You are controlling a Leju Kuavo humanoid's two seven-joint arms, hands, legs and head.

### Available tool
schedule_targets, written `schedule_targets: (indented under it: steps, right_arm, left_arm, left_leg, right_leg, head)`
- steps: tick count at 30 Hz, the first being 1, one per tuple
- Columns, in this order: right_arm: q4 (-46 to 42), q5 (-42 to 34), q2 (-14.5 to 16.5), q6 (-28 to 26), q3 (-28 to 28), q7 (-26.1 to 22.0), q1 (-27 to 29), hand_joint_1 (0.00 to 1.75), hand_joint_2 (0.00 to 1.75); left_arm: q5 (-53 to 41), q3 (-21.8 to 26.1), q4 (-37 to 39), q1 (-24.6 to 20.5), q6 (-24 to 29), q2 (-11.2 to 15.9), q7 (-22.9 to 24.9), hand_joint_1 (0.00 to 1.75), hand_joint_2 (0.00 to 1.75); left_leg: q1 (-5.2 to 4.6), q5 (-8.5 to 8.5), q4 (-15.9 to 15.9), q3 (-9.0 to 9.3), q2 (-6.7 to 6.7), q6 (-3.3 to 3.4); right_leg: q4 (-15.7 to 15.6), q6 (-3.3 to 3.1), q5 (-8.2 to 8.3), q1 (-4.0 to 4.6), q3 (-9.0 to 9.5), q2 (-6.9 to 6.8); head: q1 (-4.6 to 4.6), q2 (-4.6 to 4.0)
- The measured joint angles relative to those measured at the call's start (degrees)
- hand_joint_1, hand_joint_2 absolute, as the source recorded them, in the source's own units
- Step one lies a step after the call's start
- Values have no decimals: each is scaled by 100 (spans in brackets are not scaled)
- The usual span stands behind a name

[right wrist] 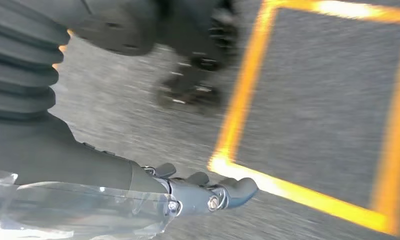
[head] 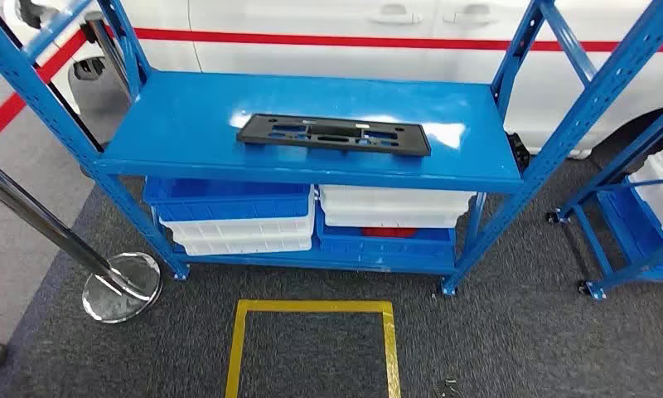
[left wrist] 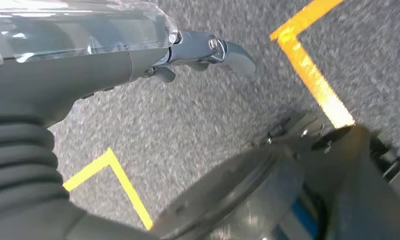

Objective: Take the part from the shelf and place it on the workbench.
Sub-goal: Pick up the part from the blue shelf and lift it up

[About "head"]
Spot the black plastic car part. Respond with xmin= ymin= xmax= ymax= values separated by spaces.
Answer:
xmin=236 ymin=114 xmax=432 ymax=158

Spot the blue metal shelf rack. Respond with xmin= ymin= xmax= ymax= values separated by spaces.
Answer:
xmin=0 ymin=0 xmax=663 ymax=298
xmin=545 ymin=99 xmax=663 ymax=300

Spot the red object in bin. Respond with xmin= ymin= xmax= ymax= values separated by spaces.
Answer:
xmin=361 ymin=227 xmax=418 ymax=239

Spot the white car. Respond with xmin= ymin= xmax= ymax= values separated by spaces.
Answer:
xmin=2 ymin=0 xmax=663 ymax=172

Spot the red barrier belt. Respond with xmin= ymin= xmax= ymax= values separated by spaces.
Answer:
xmin=133 ymin=27 xmax=663 ymax=55
xmin=0 ymin=30 xmax=88 ymax=150

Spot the black ribbed plastic object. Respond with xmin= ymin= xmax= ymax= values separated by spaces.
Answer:
xmin=504 ymin=131 xmax=532 ymax=174

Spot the small dark floor object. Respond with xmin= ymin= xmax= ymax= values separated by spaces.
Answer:
xmin=433 ymin=376 xmax=464 ymax=398

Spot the thin black stanchion pole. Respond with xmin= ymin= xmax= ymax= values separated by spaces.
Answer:
xmin=46 ymin=79 xmax=106 ymax=153

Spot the chrome stanchion post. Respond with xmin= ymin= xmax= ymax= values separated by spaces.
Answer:
xmin=0 ymin=153 xmax=163 ymax=324

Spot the dark stanchion post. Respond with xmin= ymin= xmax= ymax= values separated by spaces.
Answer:
xmin=83 ymin=11 xmax=133 ymax=103

